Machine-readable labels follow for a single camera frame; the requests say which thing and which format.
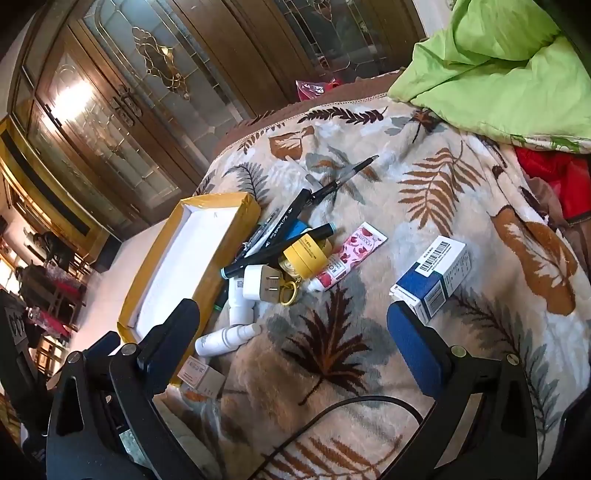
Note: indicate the black marker teal cap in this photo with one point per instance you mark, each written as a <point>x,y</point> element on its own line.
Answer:
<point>270,253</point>

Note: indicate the black white marker pen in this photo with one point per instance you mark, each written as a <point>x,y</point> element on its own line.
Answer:
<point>275,230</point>

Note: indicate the white power adapter plug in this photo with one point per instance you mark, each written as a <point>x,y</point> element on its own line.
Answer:
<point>262,283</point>

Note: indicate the yellow round tape tin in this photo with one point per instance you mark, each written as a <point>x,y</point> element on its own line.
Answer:
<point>306,257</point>

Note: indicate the white spray bottle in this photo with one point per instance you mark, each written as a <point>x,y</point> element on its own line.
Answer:
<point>226,340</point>

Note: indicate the green quilt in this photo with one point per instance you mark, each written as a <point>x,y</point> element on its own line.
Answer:
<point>504,70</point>

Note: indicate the pink plastic bag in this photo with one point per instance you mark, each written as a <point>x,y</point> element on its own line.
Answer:
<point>307,90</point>

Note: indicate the red cloth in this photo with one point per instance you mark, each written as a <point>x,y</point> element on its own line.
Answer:
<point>567,174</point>

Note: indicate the pink floral cream tube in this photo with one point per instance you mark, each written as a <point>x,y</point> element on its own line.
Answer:
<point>357,247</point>

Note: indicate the black ballpoint pen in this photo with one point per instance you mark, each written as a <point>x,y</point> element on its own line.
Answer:
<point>340,180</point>

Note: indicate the wooden glass door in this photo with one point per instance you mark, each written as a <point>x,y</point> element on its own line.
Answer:
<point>125,101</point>

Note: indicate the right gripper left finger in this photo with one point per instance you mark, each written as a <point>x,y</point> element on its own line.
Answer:
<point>104,423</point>

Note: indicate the blue white carton box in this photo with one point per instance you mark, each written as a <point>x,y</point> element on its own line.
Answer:
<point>433,278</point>

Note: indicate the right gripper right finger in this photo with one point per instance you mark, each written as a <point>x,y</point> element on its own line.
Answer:
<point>502,440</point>

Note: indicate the yellow cardboard tray box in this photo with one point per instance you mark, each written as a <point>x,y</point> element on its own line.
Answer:
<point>201,236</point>

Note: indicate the leaf pattern blanket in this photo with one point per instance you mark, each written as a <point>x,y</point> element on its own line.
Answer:
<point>323,392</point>

